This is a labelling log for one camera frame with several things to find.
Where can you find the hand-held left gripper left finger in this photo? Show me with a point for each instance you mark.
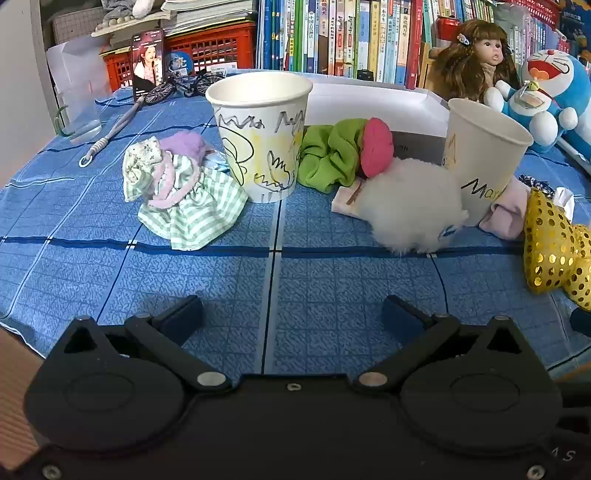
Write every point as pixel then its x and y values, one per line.
pixel 184 314

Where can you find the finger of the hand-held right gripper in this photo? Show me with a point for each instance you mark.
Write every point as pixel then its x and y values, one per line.
pixel 582 321

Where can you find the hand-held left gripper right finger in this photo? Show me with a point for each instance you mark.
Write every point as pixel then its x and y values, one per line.
pixel 398 310

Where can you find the gold sequin cloth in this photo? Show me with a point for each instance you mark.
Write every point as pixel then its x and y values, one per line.
pixel 551 249

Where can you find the white fluffy ball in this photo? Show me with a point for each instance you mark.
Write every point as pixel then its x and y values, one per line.
pixel 411 207

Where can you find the green white checked cloth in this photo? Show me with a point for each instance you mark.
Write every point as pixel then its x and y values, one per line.
pixel 198 207

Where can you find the pink tissue packet brown tape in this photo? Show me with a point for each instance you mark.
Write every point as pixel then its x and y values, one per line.
pixel 344 201

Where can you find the pale pink cloth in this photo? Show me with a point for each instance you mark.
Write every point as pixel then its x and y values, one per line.
pixel 508 212

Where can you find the pink lace headband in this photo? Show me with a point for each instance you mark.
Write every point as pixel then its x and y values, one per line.
pixel 164 182

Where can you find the dark floral cloth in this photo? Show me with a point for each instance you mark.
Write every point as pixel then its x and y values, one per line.
pixel 535 183

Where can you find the white floral scrunchie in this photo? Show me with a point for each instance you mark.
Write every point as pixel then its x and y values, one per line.
pixel 138 166

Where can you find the pink round scrunchie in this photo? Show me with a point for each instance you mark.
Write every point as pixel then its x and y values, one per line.
pixel 376 147

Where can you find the purple cloth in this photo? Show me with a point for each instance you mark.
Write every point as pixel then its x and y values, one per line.
pixel 184 143

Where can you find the white cardboard box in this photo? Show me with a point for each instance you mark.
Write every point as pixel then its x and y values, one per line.
pixel 369 104

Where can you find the blue checked tablecloth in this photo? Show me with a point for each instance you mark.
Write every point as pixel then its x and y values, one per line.
pixel 323 277

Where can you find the white tissue piece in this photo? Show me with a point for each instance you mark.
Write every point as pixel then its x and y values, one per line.
pixel 565 201

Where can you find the small scribbled paper cup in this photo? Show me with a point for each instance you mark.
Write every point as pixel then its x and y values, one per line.
pixel 485 157

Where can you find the large scribbled paper cup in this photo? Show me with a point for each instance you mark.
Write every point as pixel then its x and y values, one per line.
pixel 263 138

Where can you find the blue cat plush toy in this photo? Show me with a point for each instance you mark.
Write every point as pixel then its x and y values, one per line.
pixel 545 101

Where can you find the clear drinking glass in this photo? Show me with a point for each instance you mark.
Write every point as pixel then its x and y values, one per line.
pixel 81 115

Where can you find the black miniature bicycle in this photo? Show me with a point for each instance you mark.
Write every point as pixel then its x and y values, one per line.
pixel 184 85

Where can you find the small black box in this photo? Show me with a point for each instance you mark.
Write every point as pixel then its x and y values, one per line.
pixel 365 75

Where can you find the wooden box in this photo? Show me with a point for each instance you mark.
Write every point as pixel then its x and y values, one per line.
pixel 427 64

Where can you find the blue round badge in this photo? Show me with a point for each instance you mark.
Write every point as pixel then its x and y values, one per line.
pixel 179 63

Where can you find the smartphone with lit screen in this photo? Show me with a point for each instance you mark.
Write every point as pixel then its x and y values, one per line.
pixel 147 64

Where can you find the brown haired doll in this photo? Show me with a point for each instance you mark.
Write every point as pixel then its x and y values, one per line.
pixel 475 60

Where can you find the red plastic crate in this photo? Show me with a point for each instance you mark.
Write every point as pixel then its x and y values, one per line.
pixel 217 46

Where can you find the row of upright books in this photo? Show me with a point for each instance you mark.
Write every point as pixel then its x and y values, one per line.
pixel 351 37

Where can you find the red can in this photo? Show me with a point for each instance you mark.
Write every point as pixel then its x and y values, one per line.
pixel 448 28

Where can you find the dark blue printed box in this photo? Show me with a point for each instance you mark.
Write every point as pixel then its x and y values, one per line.
pixel 577 27

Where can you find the stack of paper booklets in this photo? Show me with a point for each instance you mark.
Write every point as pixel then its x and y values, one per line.
pixel 207 14

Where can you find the grey plush toy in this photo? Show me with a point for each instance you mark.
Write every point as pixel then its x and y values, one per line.
pixel 122 11

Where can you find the red storage basket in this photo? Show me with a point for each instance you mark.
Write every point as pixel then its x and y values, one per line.
pixel 531 10

